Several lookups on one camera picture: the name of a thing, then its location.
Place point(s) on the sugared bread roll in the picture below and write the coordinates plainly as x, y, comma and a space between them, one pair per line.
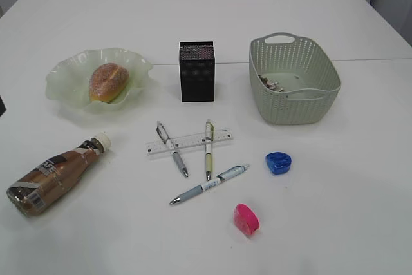
107, 82

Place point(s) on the green white pen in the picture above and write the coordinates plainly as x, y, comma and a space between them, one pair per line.
209, 137

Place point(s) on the grey grip pen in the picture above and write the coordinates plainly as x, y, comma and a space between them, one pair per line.
162, 133

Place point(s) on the blue grey pen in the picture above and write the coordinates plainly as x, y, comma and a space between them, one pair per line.
199, 189

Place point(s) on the black square pen holder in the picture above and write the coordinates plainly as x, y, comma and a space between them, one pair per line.
197, 71

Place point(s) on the blue pencil sharpener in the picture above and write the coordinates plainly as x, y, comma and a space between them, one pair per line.
278, 162

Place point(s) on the pink pencil sharpener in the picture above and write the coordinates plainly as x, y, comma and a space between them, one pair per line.
245, 219

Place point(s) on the green plastic woven basket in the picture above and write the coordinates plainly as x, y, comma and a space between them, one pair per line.
309, 78

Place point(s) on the wavy green glass plate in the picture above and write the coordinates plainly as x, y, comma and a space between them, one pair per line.
68, 82

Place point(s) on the clear plastic ruler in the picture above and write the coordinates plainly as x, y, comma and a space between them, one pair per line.
188, 141

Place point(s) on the brown coffee drink bottle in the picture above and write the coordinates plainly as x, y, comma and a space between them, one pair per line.
46, 183

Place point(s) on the black object at table edge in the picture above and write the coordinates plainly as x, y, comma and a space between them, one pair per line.
2, 107

